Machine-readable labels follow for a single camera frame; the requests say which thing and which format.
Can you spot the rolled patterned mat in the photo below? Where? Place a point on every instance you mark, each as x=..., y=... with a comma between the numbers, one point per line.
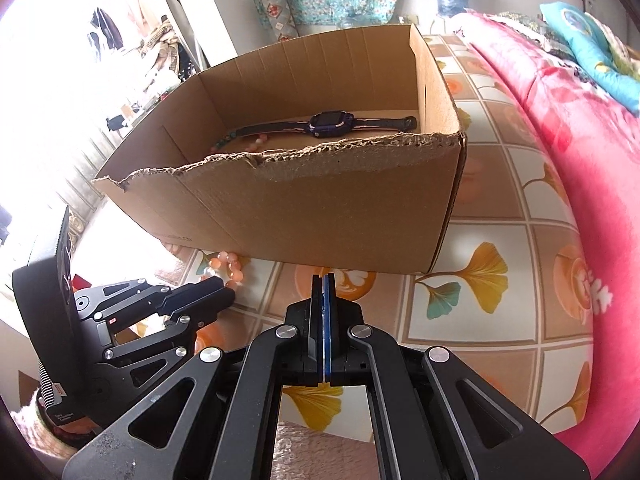
x=277, y=15

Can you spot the person's left forearm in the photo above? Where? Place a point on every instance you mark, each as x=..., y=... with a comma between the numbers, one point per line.
x=35, y=425

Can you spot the grey patterned blanket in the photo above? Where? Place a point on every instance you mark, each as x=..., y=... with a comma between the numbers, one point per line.
x=530, y=25

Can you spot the pink floral blanket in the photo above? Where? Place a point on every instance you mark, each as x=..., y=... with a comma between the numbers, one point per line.
x=600, y=210

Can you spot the dark hanging jacket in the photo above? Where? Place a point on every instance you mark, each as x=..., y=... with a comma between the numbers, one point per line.
x=107, y=27

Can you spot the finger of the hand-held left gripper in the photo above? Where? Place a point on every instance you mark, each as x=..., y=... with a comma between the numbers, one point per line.
x=210, y=310
x=195, y=292

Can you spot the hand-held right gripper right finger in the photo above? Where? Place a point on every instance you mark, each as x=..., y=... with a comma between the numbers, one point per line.
x=330, y=330

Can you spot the white fluffy garment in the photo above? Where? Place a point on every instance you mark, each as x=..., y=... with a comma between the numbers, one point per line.
x=320, y=452

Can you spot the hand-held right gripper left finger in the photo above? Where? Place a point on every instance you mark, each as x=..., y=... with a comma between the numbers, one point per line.
x=316, y=340

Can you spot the brown cardboard box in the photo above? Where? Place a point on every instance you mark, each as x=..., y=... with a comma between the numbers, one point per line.
x=325, y=210

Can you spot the white water dispenser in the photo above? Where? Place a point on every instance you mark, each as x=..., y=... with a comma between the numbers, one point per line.
x=440, y=25

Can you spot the pile of woven bags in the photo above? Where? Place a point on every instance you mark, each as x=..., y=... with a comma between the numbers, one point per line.
x=162, y=45

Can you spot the ginkgo patterned mat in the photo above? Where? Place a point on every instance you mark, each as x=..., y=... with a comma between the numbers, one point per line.
x=500, y=185

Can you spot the blue cartoon pillow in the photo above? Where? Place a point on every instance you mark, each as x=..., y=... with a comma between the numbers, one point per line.
x=585, y=35

